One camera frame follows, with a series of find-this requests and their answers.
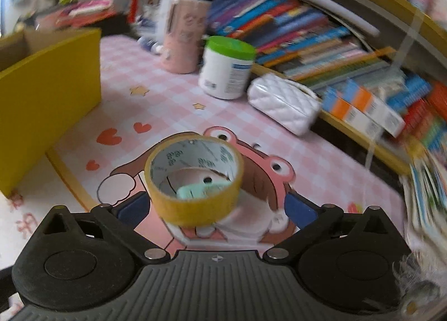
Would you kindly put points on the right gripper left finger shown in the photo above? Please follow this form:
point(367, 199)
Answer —
point(119, 223)

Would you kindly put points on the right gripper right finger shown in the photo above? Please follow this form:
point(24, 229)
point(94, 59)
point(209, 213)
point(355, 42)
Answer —
point(314, 222)

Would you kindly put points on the yellow tape roll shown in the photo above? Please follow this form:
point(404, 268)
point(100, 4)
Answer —
point(193, 180)

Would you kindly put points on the yellow cardboard box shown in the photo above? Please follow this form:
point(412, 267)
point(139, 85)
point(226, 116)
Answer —
point(49, 81)

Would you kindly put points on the pink printed desk mat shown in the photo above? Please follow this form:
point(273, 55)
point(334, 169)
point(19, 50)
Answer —
point(102, 160)

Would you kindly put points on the stack of papers and magazines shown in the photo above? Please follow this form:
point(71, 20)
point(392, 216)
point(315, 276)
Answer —
point(425, 201)

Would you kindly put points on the white quilted purse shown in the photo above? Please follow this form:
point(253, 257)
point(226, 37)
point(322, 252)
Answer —
point(294, 106)

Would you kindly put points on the orange white boxes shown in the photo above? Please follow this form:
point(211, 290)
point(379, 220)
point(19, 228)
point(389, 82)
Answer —
point(363, 111)

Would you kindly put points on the white jar green lid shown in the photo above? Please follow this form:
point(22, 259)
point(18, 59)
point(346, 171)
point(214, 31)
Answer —
point(226, 67)

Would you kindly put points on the small spray bottle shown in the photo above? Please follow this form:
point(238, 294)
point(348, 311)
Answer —
point(150, 45)

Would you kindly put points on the row of colourful books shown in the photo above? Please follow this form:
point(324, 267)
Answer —
point(310, 45)

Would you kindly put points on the wooden bookshelf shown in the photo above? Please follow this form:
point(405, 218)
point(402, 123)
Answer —
point(385, 22)

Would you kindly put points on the red paper pile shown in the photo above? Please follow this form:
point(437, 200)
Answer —
point(75, 15)

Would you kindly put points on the pink cylindrical humidifier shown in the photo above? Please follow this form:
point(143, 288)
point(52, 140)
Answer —
point(186, 24)

